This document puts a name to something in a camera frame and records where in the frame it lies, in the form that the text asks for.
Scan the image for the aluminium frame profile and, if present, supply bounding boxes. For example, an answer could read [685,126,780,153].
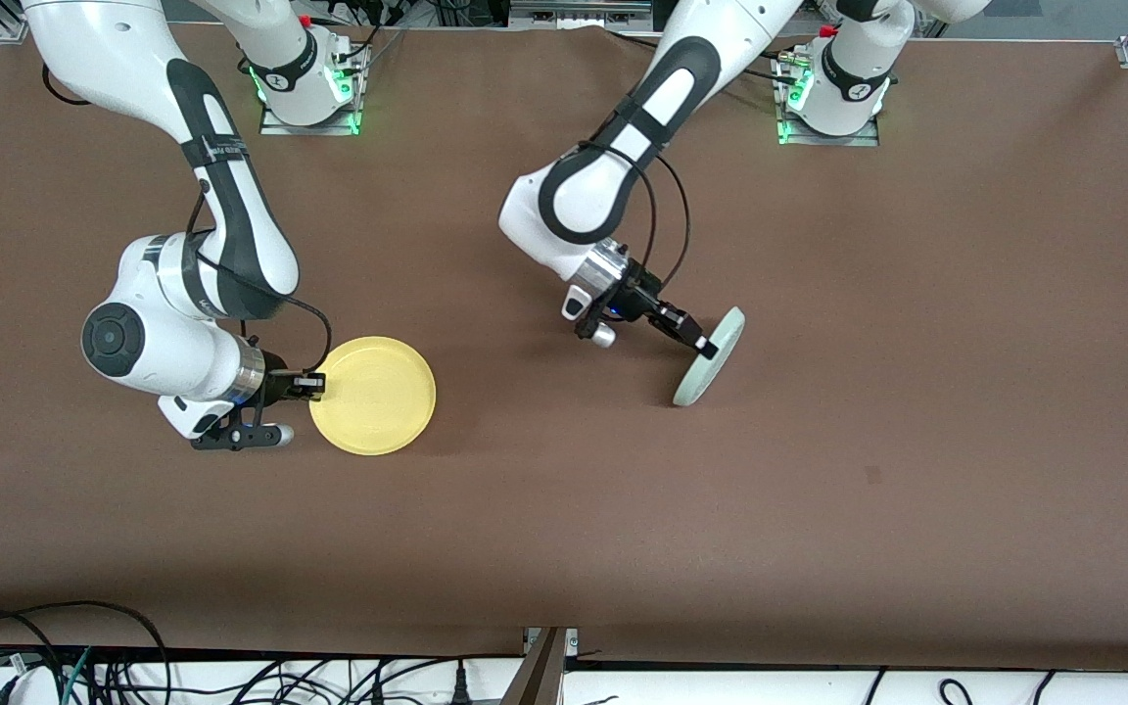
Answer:
[499,626,581,705]

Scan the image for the brown table cover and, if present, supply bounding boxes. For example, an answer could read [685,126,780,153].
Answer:
[0,20,1128,673]

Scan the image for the metal rear rail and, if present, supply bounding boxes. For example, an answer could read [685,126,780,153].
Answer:
[509,0,654,31]

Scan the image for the green cable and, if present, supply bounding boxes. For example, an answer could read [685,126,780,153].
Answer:
[61,645,96,705]

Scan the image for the pale green round plate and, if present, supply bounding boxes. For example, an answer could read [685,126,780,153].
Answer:
[672,305,748,409]

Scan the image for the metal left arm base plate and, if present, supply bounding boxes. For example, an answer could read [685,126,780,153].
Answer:
[776,54,881,149]

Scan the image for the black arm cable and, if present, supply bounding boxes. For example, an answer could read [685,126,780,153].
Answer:
[41,64,334,379]
[579,140,693,297]

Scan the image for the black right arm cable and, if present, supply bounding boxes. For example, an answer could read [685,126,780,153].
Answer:
[41,64,334,379]

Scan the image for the white lower shelf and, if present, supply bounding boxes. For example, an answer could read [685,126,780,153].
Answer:
[0,654,1128,705]

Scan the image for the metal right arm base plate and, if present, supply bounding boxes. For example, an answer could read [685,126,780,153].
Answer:
[259,44,362,137]

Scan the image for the black looped floor cable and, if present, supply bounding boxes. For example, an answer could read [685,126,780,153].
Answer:
[0,599,172,705]

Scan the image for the yellow round plate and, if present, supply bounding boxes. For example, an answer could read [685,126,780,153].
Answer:
[308,336,439,458]

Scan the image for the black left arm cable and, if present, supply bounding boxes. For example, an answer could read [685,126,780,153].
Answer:
[579,140,693,297]

